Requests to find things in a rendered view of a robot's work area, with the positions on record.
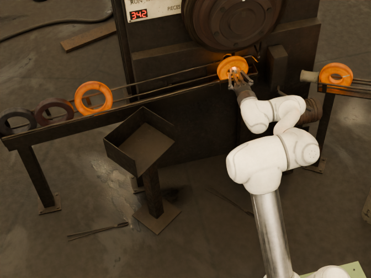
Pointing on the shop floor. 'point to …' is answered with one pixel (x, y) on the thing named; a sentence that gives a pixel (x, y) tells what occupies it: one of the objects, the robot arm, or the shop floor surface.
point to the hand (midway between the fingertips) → (232, 67)
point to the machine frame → (154, 28)
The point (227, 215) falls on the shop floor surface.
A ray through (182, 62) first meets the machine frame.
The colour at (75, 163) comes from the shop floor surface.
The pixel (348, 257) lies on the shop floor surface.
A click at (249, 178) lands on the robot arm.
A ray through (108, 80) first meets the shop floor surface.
